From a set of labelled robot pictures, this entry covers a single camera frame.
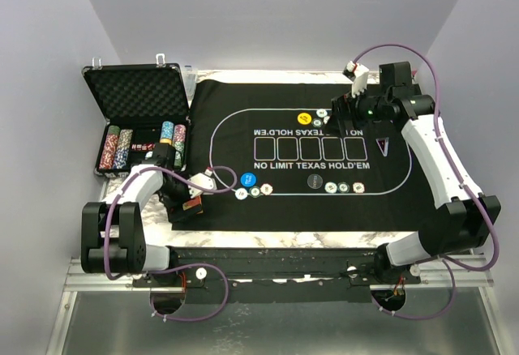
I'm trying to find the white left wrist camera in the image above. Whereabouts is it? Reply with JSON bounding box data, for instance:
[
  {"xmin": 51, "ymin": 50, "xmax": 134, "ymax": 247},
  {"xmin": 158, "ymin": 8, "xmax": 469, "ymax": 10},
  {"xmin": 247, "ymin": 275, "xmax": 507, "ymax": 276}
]
[{"xmin": 188, "ymin": 169, "xmax": 217, "ymax": 197}]

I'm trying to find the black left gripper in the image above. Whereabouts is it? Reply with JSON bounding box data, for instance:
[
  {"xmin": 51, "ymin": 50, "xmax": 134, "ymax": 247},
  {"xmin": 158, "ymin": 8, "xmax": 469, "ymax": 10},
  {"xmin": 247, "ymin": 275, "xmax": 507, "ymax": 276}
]
[{"xmin": 158, "ymin": 169, "xmax": 203, "ymax": 222}]

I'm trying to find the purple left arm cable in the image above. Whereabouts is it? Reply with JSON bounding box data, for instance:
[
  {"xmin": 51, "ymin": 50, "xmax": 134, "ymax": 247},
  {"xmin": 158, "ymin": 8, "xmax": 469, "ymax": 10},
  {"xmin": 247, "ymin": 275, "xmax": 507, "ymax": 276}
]
[{"xmin": 103, "ymin": 165, "xmax": 240, "ymax": 323}]

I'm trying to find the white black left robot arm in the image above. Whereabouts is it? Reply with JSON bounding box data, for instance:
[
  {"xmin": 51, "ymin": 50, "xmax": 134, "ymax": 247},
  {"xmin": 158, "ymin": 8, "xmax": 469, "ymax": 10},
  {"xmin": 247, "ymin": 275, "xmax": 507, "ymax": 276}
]
[{"xmin": 80, "ymin": 143, "xmax": 203, "ymax": 286}]

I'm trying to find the pink green chip stack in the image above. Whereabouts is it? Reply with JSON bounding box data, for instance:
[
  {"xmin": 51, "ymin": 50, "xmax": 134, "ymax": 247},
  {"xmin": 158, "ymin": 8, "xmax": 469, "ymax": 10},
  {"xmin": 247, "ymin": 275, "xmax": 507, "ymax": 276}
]
[{"xmin": 173, "ymin": 124, "xmax": 187, "ymax": 168}]

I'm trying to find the light blue chip stack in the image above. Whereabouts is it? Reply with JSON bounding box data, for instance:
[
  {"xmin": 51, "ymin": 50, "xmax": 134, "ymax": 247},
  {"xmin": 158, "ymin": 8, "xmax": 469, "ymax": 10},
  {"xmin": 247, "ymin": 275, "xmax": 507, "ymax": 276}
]
[{"xmin": 159, "ymin": 121, "xmax": 174, "ymax": 145}]

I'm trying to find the blue small blind button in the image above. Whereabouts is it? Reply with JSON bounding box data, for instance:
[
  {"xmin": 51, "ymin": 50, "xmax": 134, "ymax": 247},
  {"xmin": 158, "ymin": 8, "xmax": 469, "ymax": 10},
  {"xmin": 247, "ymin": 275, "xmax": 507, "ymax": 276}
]
[{"xmin": 240, "ymin": 172, "xmax": 257, "ymax": 188}]

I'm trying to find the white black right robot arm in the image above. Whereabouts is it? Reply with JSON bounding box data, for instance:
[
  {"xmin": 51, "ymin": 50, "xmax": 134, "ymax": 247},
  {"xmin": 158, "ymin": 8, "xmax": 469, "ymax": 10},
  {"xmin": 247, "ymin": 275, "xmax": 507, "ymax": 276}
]
[{"xmin": 325, "ymin": 62, "xmax": 501, "ymax": 284}]

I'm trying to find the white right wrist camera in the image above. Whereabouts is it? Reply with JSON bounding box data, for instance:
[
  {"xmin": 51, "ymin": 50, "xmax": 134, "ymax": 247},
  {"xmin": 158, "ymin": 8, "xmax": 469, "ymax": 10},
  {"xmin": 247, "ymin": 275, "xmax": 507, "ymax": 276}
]
[{"xmin": 343, "ymin": 61, "xmax": 370, "ymax": 98}]

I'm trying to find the red white chip stack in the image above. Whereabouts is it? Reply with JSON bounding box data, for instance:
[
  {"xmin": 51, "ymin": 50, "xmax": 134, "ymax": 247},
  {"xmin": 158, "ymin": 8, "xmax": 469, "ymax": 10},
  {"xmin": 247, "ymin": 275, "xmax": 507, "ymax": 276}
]
[{"xmin": 99, "ymin": 133, "xmax": 119, "ymax": 169}]

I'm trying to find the red playing card box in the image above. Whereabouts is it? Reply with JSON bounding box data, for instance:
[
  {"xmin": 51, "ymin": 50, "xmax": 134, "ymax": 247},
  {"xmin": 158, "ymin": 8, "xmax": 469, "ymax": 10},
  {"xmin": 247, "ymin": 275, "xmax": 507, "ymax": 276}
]
[{"xmin": 182, "ymin": 196, "xmax": 202, "ymax": 211}]

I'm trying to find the red dice row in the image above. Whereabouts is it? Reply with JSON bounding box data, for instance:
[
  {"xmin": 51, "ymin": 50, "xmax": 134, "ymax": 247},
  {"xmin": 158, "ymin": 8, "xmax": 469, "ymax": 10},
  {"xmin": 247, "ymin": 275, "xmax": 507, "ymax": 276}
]
[{"xmin": 131, "ymin": 143, "xmax": 155, "ymax": 152}]

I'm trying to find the black aluminium chip case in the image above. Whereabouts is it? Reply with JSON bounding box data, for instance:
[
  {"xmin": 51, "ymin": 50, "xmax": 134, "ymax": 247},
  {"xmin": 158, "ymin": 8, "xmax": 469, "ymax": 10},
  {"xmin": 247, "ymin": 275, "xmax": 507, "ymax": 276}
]
[{"xmin": 81, "ymin": 53, "xmax": 191, "ymax": 178}]

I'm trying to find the green white poker chip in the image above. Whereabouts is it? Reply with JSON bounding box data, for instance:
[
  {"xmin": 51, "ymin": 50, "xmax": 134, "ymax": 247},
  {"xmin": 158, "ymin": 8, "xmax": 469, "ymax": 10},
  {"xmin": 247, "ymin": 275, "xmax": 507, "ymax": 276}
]
[
  {"xmin": 337, "ymin": 182, "xmax": 350, "ymax": 193},
  {"xmin": 249, "ymin": 186, "xmax": 261, "ymax": 198},
  {"xmin": 312, "ymin": 118, "xmax": 323, "ymax": 127}
]

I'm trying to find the yellow big blind button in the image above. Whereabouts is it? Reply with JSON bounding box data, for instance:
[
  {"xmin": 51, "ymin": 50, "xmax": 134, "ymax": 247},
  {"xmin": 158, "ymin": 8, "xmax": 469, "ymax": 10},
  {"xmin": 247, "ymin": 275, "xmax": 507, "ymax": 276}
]
[{"xmin": 297, "ymin": 113, "xmax": 313, "ymax": 125}]

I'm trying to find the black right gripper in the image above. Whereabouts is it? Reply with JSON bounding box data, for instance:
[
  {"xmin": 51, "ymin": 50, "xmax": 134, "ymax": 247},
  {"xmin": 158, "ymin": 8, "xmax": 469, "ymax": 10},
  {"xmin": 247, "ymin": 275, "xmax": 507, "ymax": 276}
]
[{"xmin": 322, "ymin": 83, "xmax": 391, "ymax": 137}]

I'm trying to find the blue white chip stack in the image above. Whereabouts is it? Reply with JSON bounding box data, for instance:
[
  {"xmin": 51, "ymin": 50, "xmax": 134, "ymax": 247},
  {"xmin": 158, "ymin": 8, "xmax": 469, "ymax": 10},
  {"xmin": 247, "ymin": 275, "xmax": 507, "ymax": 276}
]
[{"xmin": 112, "ymin": 129, "xmax": 133, "ymax": 169}]

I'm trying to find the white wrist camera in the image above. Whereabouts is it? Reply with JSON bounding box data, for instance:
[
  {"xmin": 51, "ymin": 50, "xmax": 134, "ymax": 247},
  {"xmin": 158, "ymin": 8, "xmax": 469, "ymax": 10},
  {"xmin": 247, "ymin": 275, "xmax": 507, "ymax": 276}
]
[
  {"xmin": 343, "ymin": 61, "xmax": 370, "ymax": 98},
  {"xmin": 188, "ymin": 169, "xmax": 217, "ymax": 197}
]

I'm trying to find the black dealer button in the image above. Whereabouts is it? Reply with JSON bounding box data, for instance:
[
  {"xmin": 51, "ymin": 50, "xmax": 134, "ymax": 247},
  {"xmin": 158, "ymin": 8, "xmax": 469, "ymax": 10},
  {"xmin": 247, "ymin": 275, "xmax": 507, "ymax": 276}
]
[{"xmin": 307, "ymin": 173, "xmax": 324, "ymax": 190}]

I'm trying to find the aluminium extrusion rail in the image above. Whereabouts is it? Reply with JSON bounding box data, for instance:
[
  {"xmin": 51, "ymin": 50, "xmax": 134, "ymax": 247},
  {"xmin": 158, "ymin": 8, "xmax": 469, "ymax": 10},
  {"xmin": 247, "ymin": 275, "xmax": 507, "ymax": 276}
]
[{"xmin": 63, "ymin": 259, "xmax": 494, "ymax": 293}]

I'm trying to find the black poker table mat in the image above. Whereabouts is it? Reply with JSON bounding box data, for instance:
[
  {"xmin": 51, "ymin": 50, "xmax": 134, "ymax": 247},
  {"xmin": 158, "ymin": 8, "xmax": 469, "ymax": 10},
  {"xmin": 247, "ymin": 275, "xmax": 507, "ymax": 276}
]
[{"xmin": 177, "ymin": 80, "xmax": 435, "ymax": 232}]

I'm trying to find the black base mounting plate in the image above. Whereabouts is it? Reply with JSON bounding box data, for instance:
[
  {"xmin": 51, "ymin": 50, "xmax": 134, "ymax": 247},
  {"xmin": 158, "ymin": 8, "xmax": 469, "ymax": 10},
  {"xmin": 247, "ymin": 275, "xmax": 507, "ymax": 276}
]
[{"xmin": 133, "ymin": 247, "xmax": 420, "ymax": 304}]

